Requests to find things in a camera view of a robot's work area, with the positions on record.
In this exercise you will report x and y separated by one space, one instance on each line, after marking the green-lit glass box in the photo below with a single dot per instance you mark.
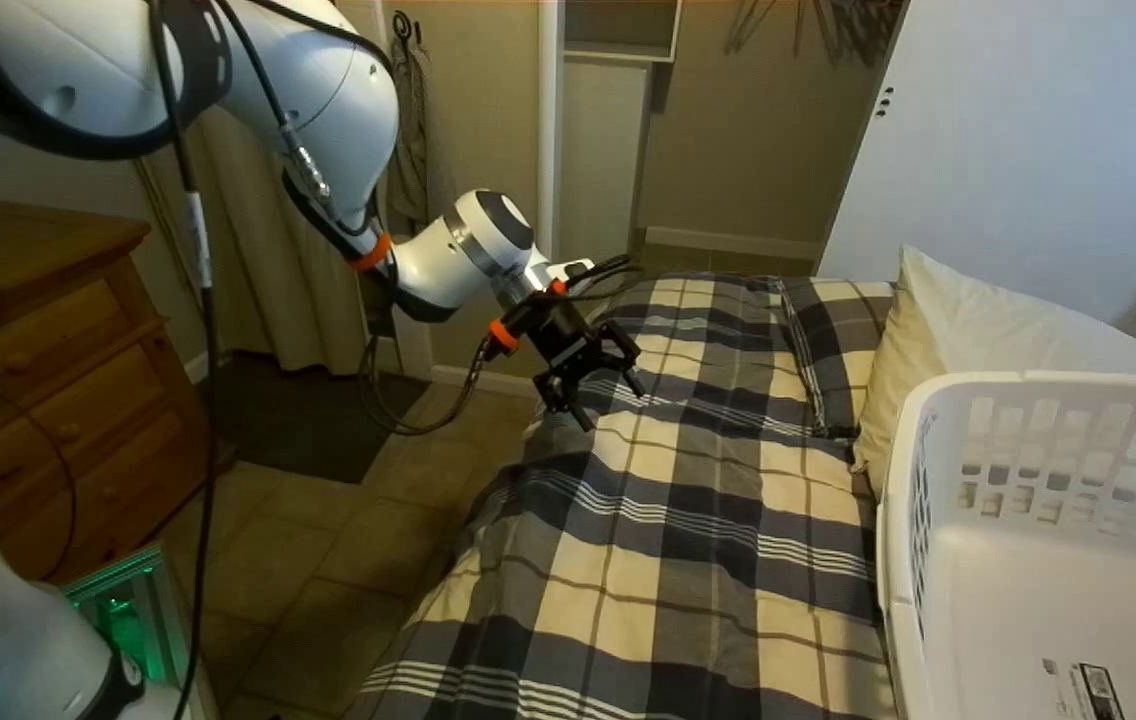
130 622

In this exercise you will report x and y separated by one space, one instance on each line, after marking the cream pillow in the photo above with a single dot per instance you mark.
981 327

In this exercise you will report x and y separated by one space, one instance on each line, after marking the narrow white closet door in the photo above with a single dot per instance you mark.
601 161

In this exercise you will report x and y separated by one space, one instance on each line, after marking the plaid bed blanket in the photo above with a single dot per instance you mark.
672 534

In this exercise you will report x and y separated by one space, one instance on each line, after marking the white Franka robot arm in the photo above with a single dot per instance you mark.
313 81

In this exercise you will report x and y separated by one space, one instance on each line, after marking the dark hanging wall decoration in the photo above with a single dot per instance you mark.
822 27

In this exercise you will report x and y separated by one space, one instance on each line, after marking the beige curtain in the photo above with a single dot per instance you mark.
248 254

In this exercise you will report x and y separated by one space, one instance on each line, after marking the wooden dresser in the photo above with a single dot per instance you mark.
61 387

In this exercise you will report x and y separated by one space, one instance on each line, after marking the large white door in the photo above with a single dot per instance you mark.
1034 135

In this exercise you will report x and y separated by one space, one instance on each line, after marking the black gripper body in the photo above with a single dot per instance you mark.
547 334

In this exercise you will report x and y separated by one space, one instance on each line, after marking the dark floor mat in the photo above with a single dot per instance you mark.
308 414

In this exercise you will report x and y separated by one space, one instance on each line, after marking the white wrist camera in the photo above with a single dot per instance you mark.
572 270

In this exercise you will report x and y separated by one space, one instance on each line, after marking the white plastic laundry basket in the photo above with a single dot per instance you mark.
1061 614

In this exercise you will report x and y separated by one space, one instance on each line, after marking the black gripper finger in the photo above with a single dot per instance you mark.
568 391
622 349

